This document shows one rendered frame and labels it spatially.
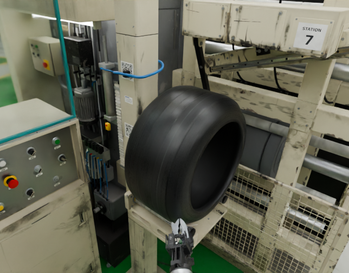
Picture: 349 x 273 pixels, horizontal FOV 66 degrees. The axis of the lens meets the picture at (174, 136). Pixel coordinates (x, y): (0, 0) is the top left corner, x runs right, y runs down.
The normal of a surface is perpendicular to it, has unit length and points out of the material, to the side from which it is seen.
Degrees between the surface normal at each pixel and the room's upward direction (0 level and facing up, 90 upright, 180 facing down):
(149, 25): 90
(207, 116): 46
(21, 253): 90
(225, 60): 90
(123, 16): 90
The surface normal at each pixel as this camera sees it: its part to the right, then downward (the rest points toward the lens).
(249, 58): -0.63, 0.36
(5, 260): 0.77, 0.33
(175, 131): -0.40, -0.40
